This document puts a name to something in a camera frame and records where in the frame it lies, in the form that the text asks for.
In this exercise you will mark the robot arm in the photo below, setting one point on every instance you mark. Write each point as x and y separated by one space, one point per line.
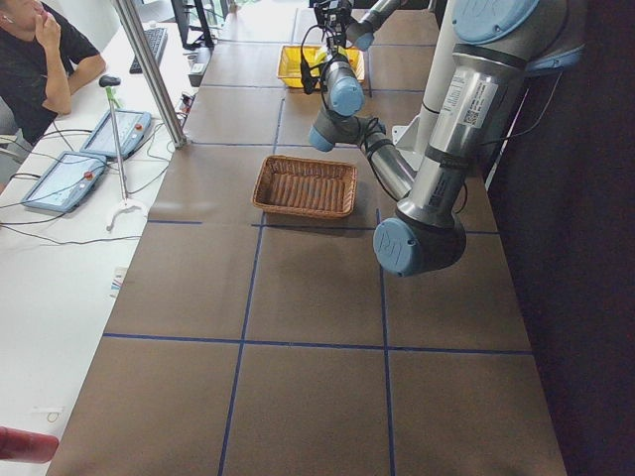
484 51
360 33

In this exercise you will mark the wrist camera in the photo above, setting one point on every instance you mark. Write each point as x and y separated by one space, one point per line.
309 82

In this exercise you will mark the aluminium frame post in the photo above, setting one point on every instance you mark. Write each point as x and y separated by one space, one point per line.
134 31

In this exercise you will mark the seated person black shirt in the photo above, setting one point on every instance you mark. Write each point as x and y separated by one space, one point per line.
45 60

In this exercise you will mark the near teach pendant tablet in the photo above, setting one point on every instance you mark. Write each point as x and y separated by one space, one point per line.
66 183

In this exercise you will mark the white pillar mount base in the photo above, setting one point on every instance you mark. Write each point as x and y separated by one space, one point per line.
416 135

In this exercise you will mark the brown wicker basket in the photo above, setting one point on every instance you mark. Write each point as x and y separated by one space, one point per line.
306 187

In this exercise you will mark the red cylinder object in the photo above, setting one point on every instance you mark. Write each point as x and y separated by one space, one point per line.
25 446

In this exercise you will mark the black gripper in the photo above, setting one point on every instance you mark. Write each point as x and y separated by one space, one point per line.
333 24

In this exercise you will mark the yellow tape roll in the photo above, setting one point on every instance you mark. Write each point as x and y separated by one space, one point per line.
317 58

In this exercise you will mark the black monitor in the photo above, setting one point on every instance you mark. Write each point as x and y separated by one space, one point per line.
194 29

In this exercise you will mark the yellow plastic woven basket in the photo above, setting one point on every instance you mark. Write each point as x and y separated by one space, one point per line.
290 57

